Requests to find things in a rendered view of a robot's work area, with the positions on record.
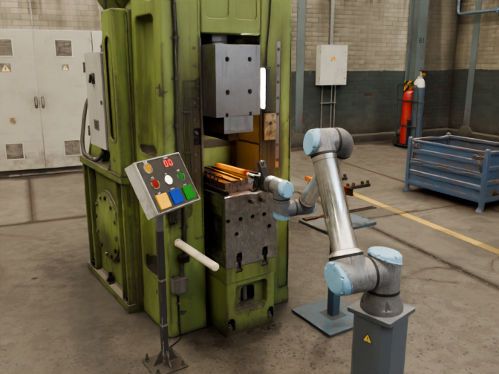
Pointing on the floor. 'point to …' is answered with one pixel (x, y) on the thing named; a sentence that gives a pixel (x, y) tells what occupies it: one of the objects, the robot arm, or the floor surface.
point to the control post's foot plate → (154, 366)
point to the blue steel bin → (454, 167)
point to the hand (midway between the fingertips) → (249, 172)
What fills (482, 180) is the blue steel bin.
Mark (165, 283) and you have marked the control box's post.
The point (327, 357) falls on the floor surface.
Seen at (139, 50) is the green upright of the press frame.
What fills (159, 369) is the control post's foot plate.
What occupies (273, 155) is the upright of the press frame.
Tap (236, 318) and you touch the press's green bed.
